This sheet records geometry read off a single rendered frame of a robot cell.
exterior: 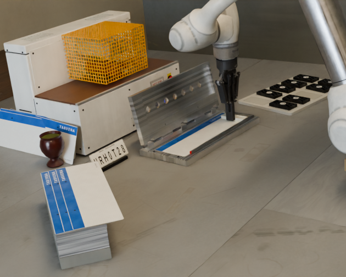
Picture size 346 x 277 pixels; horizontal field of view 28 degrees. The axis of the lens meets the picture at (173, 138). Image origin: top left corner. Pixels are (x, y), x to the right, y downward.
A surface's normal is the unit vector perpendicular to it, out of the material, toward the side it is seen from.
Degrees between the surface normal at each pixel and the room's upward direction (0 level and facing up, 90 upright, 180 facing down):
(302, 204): 0
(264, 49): 90
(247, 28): 90
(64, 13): 90
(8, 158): 0
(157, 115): 79
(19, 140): 63
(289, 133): 0
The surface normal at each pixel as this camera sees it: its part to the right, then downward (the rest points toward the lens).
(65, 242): 0.26, 0.33
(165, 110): 0.74, -0.02
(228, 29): 0.62, 0.27
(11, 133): -0.58, -0.11
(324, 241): -0.10, -0.92
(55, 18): 0.82, 0.14
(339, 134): -0.64, 0.47
